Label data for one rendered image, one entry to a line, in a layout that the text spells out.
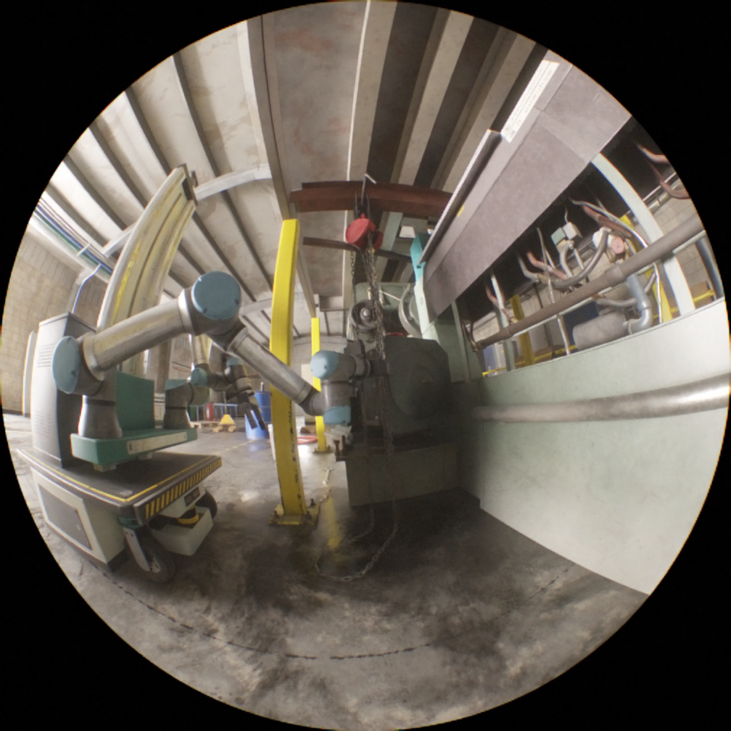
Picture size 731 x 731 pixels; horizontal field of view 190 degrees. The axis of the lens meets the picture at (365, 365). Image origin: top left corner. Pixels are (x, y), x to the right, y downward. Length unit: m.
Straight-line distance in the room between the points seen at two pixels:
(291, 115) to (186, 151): 4.62
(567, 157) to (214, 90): 5.34
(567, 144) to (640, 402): 0.68
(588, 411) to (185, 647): 1.00
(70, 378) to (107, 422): 0.19
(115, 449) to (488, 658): 0.95
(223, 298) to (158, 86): 5.62
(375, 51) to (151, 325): 1.31
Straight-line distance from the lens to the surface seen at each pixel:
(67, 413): 1.03
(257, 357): 0.63
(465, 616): 0.66
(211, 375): 0.99
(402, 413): 0.97
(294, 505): 1.13
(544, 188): 0.84
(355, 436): 1.14
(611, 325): 0.72
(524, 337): 2.77
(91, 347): 0.60
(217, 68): 5.51
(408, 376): 0.98
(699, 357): 0.57
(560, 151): 0.86
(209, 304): 0.50
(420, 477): 1.26
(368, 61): 1.30
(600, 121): 0.84
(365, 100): 1.33
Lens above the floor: 0.54
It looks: 10 degrees up
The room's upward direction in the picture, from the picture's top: 5 degrees counter-clockwise
